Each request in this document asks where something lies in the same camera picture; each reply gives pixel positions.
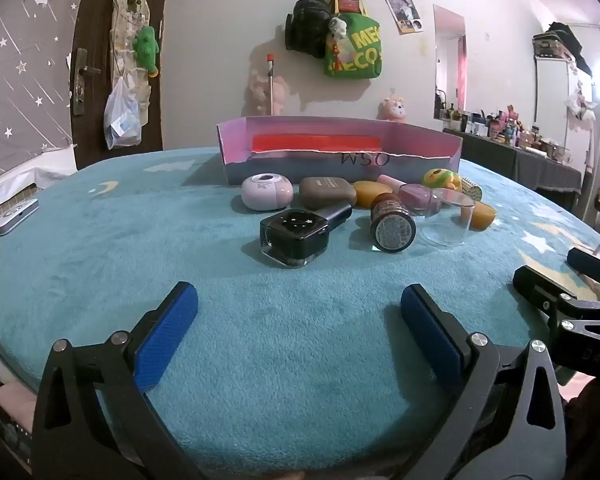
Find amber oval soap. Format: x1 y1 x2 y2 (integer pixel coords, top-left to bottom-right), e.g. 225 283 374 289
467 201 498 231
352 181 396 209

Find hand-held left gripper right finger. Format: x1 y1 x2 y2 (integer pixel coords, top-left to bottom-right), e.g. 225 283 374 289
400 283 567 480

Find green and yellow toy figure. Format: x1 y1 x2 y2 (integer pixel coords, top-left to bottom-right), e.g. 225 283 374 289
422 168 463 193

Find grey star printed curtain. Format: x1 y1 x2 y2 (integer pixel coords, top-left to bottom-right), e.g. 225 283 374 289
0 0 88 186

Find black nail polish bottle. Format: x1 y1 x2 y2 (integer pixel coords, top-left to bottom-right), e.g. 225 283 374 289
259 202 353 268

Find white plush keychain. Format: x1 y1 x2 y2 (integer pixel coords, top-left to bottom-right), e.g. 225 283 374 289
328 16 350 43

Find pink plush doll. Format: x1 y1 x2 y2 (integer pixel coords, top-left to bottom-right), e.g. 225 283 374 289
378 95 408 123

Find translucent plastic bag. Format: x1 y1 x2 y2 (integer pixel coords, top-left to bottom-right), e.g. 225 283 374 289
103 77 143 150

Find pink cardboard box red liner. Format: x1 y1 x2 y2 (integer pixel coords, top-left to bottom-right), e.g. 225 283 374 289
216 116 465 187

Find dark brown door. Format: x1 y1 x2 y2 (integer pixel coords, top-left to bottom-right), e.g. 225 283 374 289
70 0 178 171

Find metal door handle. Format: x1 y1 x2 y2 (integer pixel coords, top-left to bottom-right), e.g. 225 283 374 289
70 48 102 117

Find black bag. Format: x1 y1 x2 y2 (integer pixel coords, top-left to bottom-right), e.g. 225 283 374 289
547 21 593 76

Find clear hanging organizer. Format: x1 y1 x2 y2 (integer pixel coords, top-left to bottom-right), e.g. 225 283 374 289
111 0 153 126

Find lilac rounded mini camera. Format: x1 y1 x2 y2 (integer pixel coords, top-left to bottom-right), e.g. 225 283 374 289
241 172 295 211

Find teal printed blanket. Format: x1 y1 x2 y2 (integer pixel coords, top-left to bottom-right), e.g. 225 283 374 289
0 147 600 476

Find silver flat device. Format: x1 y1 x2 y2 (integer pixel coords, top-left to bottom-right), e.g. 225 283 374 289
0 198 40 237

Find green plush frog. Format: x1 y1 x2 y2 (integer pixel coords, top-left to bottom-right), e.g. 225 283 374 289
132 26 161 77

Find brown compact case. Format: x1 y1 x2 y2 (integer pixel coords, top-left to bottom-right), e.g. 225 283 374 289
299 176 357 211

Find black backpack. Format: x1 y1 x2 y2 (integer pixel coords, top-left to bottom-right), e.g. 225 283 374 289
285 0 333 58

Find wall mirror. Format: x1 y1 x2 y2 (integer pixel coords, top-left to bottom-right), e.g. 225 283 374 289
433 4 467 121

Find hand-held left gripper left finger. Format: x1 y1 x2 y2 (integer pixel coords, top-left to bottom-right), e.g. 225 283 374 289
32 281 211 480

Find green tote bag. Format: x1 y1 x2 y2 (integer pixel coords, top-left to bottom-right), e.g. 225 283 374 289
323 0 383 81

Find white hanging plush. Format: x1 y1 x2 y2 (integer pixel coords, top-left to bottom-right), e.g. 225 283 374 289
565 80 598 121

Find white plastic sheet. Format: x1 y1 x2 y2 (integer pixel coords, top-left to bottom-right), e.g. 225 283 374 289
0 147 78 221

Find dark cloth covered table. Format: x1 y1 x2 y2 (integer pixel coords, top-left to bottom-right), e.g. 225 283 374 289
442 127 583 196

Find pink plush bear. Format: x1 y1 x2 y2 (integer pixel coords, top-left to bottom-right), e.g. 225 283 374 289
250 75 288 116

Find pink nail polish bottle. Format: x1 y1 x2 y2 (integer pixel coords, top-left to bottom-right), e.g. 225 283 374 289
377 175 443 217

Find brown glitter bottle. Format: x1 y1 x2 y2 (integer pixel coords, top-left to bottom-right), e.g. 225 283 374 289
370 192 417 253

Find row of cosmetic bottles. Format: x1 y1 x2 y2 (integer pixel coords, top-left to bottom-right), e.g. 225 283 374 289
435 87 571 161

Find clear glass cup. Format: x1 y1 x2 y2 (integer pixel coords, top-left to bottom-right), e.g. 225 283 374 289
420 188 476 247

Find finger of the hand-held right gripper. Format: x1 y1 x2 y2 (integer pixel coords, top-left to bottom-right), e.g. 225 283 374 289
512 265 581 321
566 247 600 286

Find wall photo print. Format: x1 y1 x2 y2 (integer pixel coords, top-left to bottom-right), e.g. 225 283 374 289
385 0 423 36

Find white wardrobe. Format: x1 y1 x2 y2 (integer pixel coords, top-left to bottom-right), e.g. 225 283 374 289
532 32 593 161

